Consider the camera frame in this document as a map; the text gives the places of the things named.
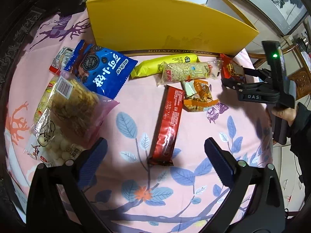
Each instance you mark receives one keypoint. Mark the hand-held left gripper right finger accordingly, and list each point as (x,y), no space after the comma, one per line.
(218,160)

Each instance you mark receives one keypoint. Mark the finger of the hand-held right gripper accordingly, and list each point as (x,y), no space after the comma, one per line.
(240,85)
(255,72)

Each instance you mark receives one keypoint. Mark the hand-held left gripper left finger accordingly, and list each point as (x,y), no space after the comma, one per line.
(94,155)

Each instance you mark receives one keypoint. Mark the red snack packet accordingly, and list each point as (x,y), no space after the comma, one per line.
(230,68)

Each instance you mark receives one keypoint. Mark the long red wafer bar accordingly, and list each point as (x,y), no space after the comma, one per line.
(167,126)

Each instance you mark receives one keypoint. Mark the yellow cardboard box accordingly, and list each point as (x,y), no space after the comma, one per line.
(158,29)

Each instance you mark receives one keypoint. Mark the person's right forearm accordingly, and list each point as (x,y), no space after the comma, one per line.
(301,131)

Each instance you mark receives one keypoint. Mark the person's right hand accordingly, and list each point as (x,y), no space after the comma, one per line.
(284,114)

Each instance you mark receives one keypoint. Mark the pink floral tablecloth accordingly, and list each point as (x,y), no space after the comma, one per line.
(121,131)

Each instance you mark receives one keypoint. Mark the white balls snack packet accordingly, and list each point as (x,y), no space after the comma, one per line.
(53,145)

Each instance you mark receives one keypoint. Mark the orange snack packet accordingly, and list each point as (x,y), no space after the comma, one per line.
(199,97)

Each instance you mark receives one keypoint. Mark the black power strip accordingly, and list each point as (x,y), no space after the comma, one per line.
(303,41)

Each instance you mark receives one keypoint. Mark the clear round biscuit packet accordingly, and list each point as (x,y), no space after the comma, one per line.
(73,106)

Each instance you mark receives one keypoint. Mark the clear rice cracker bar packet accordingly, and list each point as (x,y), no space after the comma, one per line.
(187,72)

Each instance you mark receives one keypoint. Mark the yellow striped snack packet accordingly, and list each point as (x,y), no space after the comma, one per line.
(41,106)

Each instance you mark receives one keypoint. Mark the large framed lotus painting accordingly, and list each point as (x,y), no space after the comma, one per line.
(279,2)

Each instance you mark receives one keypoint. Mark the blue cookie packet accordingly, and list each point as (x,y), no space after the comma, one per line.
(102,70)

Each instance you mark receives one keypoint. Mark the yellow snack bar packet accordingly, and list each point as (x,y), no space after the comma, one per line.
(150,65)

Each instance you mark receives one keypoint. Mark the small red white packet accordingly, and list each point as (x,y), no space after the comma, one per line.
(58,60)

